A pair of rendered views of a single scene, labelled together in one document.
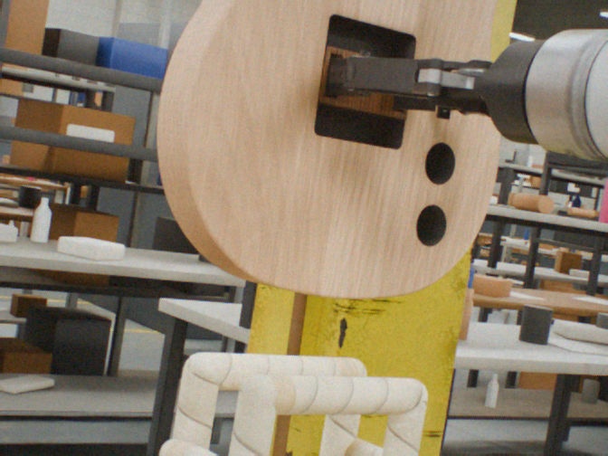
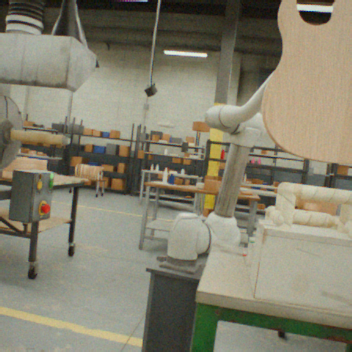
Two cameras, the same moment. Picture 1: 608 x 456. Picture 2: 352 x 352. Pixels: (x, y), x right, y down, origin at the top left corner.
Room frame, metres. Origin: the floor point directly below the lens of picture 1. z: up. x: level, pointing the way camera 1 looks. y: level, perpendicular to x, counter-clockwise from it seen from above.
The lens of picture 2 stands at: (1.93, 0.36, 1.23)
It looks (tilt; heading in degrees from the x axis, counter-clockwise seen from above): 3 degrees down; 226
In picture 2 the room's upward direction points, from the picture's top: 7 degrees clockwise
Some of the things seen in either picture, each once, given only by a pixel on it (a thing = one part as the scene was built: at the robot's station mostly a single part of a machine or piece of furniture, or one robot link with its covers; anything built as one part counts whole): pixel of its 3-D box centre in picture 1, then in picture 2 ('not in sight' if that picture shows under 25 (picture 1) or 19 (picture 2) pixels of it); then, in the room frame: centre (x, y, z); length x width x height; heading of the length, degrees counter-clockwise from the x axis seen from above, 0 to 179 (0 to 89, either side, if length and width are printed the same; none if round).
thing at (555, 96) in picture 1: (591, 95); not in sight; (0.85, -0.18, 1.46); 0.09 x 0.06 x 0.09; 129
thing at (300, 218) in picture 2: not in sight; (305, 218); (0.95, -0.10, 1.12); 0.20 x 0.03 x 0.03; 129
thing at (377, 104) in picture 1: (356, 83); not in sight; (1.04, -0.03, 1.46); 0.10 x 0.03 x 0.05; 129
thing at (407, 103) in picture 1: (406, 91); not in sight; (1.04, -0.07, 1.46); 0.07 x 0.01 x 0.03; 38
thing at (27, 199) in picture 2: not in sight; (13, 199); (1.38, -1.12, 0.99); 0.24 x 0.21 x 0.26; 126
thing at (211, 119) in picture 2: not in sight; (220, 117); (0.58, -0.77, 1.46); 0.18 x 0.14 x 0.13; 71
